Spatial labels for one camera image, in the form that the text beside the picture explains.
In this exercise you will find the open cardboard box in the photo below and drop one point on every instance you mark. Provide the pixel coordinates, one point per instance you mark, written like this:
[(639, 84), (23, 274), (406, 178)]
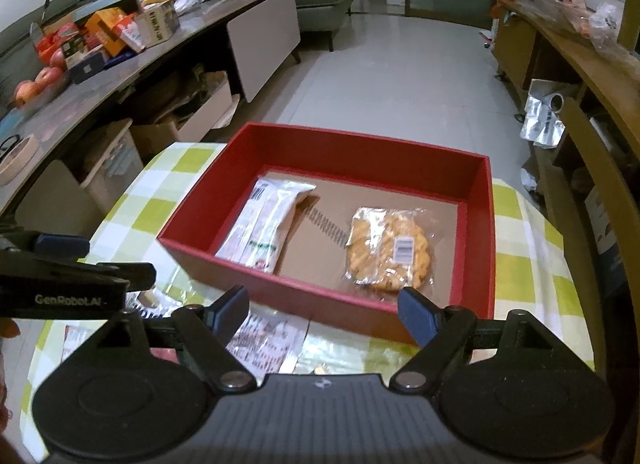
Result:
[(170, 123)]

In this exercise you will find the orange box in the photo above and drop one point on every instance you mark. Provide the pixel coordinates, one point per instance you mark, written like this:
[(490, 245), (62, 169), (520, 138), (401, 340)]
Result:
[(107, 31)]

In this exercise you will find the dark blue box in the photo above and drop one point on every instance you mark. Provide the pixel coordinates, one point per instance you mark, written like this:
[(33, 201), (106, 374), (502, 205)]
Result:
[(87, 67)]

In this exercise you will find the red cardboard box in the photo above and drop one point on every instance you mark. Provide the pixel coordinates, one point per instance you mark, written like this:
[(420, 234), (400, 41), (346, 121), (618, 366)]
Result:
[(325, 289)]

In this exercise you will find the white storage bin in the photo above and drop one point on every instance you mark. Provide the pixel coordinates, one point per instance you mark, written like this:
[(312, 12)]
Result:
[(112, 163)]

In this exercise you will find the red packets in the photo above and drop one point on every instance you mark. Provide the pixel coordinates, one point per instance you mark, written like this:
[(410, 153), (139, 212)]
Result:
[(62, 41)]

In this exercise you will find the black white striped snack packet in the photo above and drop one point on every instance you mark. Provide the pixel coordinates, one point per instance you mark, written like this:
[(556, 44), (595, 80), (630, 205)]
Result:
[(150, 301)]

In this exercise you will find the wooden shelf unit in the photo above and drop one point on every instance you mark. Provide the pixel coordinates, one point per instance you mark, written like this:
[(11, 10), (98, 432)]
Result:
[(550, 43)]

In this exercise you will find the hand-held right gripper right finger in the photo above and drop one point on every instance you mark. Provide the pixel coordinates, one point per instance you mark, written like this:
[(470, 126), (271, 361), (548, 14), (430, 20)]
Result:
[(417, 316)]

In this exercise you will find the beige bowl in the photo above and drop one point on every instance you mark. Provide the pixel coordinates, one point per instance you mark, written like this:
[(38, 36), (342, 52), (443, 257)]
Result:
[(20, 161)]

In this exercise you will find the grey top low cabinet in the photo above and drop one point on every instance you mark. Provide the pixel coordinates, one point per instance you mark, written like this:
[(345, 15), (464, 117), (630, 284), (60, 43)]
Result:
[(260, 38)]

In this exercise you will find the printed cardboard carton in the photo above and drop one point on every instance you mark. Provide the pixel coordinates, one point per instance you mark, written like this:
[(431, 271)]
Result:
[(157, 23)]

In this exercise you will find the silver foil bag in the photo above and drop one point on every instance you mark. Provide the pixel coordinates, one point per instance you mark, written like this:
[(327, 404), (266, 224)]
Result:
[(542, 116)]

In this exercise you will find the clear cookie packet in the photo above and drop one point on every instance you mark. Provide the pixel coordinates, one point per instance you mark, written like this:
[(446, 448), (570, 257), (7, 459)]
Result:
[(380, 249)]

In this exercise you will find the person's left hand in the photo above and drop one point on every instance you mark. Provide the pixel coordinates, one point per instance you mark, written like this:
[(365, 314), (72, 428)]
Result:
[(6, 329)]

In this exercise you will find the white red printed snack packet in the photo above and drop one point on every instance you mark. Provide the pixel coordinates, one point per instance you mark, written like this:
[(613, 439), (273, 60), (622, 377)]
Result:
[(270, 344)]

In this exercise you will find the white pink snack packet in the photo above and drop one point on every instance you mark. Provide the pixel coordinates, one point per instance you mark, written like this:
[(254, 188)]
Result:
[(80, 344)]

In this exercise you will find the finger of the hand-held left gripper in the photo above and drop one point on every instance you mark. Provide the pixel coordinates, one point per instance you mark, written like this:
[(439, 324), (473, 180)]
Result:
[(60, 245), (130, 276)]

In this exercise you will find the clear plastic bag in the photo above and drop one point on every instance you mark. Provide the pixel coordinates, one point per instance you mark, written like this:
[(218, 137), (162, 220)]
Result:
[(607, 26)]

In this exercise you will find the red apple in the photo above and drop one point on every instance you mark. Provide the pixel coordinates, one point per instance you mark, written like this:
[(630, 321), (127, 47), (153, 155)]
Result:
[(27, 93), (59, 58), (49, 77)]

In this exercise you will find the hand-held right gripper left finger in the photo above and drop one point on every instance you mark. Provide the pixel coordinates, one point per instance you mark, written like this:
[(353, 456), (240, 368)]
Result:
[(232, 306)]

